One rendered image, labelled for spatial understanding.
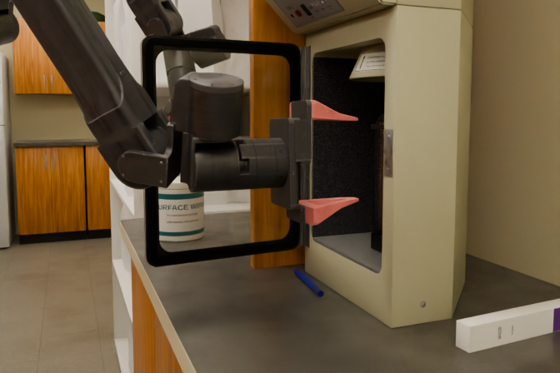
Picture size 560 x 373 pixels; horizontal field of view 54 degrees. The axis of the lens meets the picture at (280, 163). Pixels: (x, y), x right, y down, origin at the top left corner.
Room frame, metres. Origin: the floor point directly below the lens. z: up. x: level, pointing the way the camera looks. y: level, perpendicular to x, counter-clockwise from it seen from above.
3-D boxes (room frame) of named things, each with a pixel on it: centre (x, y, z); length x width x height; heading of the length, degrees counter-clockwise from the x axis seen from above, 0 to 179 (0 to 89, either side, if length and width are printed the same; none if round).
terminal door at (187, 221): (1.01, 0.10, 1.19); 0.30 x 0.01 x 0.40; 117
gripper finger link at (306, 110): (0.66, -0.05, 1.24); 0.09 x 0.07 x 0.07; 111
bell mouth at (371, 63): (0.96, -0.21, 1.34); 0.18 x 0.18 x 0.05
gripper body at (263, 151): (0.63, 0.02, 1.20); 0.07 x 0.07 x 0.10; 21
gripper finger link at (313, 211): (0.65, -0.05, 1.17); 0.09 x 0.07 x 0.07; 111
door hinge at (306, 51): (1.08, -0.05, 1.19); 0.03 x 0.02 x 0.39; 21
